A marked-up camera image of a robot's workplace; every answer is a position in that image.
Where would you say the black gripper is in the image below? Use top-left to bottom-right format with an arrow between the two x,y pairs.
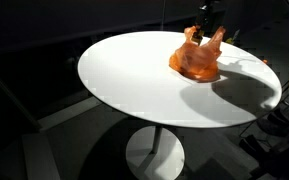
195,0 -> 217,36

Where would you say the orange plastic bag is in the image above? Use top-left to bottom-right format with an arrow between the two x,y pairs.
168,25 -> 226,83

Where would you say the black diagonal bar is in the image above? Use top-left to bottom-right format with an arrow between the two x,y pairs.
0,59 -> 42,132

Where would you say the white round table pedestal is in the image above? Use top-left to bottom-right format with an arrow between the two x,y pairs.
125,125 -> 186,180

